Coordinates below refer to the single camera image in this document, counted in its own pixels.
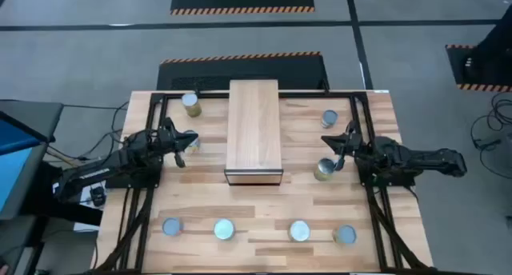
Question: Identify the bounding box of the small black controller box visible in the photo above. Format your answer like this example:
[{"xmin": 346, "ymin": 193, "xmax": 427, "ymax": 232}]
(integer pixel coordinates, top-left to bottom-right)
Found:
[{"xmin": 90, "ymin": 185, "xmax": 107, "ymax": 207}]

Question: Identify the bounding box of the black floor tape strip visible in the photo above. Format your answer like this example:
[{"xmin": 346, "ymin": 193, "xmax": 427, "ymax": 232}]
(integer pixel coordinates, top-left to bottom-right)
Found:
[
  {"xmin": 0, "ymin": 18, "xmax": 512, "ymax": 32},
  {"xmin": 343, "ymin": 0, "xmax": 374, "ymax": 90}
]

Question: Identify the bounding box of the black thin cable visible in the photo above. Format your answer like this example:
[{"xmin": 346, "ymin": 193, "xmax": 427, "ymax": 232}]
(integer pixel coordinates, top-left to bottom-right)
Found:
[{"xmin": 62, "ymin": 101, "xmax": 131, "ymax": 162}]

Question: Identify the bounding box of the black floor cable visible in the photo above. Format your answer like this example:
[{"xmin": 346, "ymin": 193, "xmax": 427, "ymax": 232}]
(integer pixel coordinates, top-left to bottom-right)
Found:
[{"xmin": 470, "ymin": 91, "xmax": 512, "ymax": 180}]

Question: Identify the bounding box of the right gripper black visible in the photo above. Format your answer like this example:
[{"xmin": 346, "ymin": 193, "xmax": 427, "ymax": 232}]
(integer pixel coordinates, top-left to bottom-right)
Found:
[{"xmin": 320, "ymin": 131, "xmax": 366, "ymax": 172}]

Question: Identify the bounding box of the black monitor stand base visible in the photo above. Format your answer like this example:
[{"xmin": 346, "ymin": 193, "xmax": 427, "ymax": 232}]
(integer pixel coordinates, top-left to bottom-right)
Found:
[{"xmin": 19, "ymin": 161, "xmax": 104, "ymax": 227}]

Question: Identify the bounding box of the black aluminium rig frame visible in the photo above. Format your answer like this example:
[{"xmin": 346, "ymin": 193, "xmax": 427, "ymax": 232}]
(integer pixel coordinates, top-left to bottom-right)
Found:
[{"xmin": 94, "ymin": 90, "xmax": 431, "ymax": 275}]

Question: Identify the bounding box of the grey label tin can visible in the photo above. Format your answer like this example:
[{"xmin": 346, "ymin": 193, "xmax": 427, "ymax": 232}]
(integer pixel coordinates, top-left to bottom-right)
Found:
[
  {"xmin": 161, "ymin": 217, "xmax": 184, "ymax": 237},
  {"xmin": 320, "ymin": 109, "xmax": 340, "ymax": 130}
]

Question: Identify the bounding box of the person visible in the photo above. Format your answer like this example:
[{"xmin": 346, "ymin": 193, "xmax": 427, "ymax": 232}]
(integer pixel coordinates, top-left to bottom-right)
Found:
[{"xmin": 463, "ymin": 14, "xmax": 512, "ymax": 86}]

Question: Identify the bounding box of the yellow-brown cable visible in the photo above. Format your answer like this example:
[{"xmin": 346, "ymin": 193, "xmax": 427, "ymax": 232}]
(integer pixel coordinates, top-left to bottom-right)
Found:
[{"xmin": 46, "ymin": 145, "xmax": 82, "ymax": 165}]

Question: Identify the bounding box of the white paper sheet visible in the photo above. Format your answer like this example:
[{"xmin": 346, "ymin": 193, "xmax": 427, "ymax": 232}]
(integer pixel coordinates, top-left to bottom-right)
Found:
[{"xmin": 74, "ymin": 181, "xmax": 107, "ymax": 233}]

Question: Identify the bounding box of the grey side desk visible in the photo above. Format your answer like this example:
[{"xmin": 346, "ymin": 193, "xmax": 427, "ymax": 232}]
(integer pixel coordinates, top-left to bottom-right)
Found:
[{"xmin": 0, "ymin": 99, "xmax": 65, "ymax": 143}]

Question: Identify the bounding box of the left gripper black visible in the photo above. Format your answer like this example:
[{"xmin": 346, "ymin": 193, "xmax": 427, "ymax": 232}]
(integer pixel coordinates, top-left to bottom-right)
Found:
[{"xmin": 154, "ymin": 117, "xmax": 200, "ymax": 169}]

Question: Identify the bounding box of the monitor with blue screen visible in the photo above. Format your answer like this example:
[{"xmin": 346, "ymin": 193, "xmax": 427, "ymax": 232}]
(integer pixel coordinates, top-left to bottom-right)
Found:
[{"xmin": 0, "ymin": 110, "xmax": 56, "ymax": 221}]

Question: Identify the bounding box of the wooden shelf with black frame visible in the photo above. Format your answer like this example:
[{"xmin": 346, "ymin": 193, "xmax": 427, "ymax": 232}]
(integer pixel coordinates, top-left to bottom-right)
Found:
[{"xmin": 223, "ymin": 78, "xmax": 285, "ymax": 187}]

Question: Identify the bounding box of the green yellow label tin can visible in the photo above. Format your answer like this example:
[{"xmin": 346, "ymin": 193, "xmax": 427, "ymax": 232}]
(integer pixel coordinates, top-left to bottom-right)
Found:
[
  {"xmin": 288, "ymin": 219, "xmax": 312, "ymax": 243},
  {"xmin": 181, "ymin": 92, "xmax": 203, "ymax": 118},
  {"xmin": 213, "ymin": 217, "xmax": 237, "ymax": 241},
  {"xmin": 332, "ymin": 224, "xmax": 358, "ymax": 245},
  {"xmin": 313, "ymin": 157, "xmax": 337, "ymax": 182}
]

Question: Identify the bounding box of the white pineapple label tin can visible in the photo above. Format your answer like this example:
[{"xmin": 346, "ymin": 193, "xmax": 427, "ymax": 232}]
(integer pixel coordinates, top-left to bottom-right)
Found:
[{"xmin": 182, "ymin": 129, "xmax": 202, "ymax": 155}]

